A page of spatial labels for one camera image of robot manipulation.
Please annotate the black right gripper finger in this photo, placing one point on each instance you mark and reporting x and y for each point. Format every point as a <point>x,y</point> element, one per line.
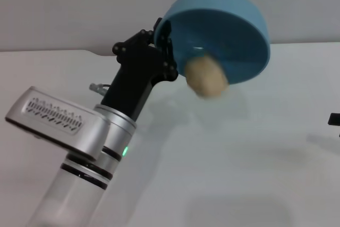
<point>335,119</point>

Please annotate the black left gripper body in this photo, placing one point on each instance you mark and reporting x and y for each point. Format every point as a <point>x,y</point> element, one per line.
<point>135,65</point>

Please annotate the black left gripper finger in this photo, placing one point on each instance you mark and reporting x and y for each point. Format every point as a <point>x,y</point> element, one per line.
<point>166,43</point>
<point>157,29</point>

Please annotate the round tan egg yolk pastry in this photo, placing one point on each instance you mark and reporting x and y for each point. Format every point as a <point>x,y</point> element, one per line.
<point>207,76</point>

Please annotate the blue bowl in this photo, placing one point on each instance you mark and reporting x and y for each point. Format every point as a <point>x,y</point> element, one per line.
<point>220,38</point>

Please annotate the small silver plug fitting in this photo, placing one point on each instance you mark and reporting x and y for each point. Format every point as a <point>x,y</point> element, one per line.
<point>97,88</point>

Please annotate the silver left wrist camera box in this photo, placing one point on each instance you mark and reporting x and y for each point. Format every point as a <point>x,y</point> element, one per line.
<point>53,120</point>

